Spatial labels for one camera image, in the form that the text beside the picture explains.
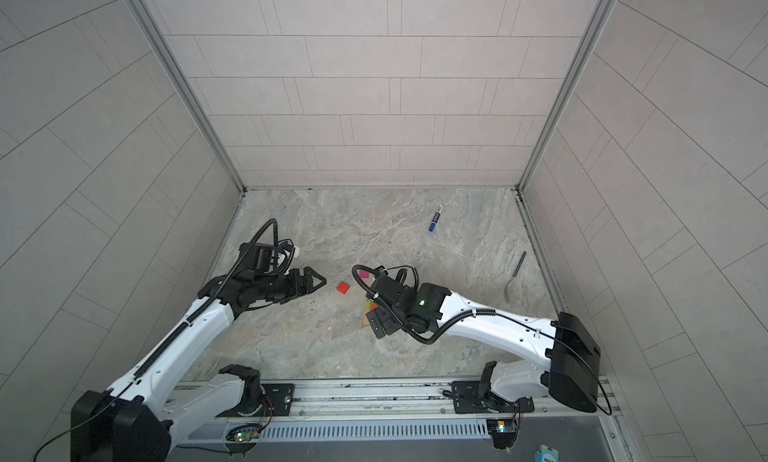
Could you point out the red square block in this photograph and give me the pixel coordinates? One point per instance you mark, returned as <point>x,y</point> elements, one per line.
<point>342,287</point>

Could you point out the right circuit board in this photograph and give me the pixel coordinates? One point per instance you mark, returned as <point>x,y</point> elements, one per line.
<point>503,432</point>

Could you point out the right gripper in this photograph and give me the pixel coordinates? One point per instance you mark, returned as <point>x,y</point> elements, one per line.
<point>385,327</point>

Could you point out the blue marker pen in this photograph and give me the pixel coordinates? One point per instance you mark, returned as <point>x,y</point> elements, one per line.
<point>435,219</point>

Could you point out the dark grey pen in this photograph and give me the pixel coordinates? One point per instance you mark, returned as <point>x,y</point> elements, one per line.
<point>519,264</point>

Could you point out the circuit board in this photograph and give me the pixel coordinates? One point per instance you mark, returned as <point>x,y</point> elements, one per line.
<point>244,434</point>
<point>503,432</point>

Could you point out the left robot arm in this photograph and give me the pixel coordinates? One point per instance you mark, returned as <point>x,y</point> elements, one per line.
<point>136,419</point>

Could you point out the left circuit board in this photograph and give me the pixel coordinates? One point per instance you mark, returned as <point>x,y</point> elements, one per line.
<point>244,434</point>

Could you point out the light blue object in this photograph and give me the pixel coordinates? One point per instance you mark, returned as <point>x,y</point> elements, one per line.
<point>545,453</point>

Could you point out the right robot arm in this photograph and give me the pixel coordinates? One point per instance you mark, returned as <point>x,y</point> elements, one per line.
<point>556,357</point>

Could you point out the aluminium mounting rail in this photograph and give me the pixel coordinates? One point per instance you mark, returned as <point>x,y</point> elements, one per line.
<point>307,400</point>

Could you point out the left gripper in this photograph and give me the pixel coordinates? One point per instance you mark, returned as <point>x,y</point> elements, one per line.
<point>308,271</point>

